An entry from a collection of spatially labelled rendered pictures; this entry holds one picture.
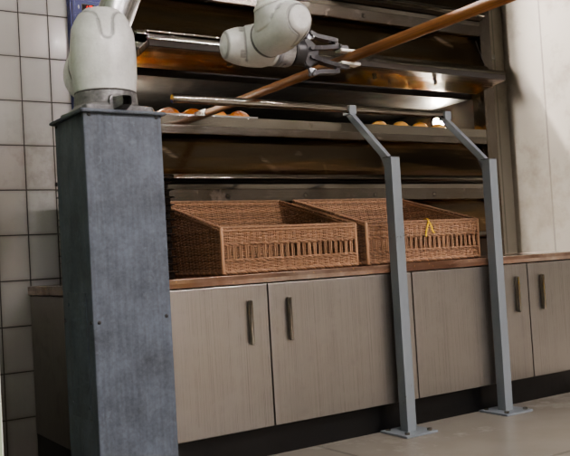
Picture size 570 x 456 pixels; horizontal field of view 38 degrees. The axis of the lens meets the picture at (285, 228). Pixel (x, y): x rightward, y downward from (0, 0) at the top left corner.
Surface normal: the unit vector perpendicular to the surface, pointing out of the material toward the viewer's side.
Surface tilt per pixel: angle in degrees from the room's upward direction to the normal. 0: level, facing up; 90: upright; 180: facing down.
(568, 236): 90
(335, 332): 90
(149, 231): 90
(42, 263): 90
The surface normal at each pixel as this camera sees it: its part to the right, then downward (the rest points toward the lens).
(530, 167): -0.83, 0.03
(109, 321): 0.56, -0.06
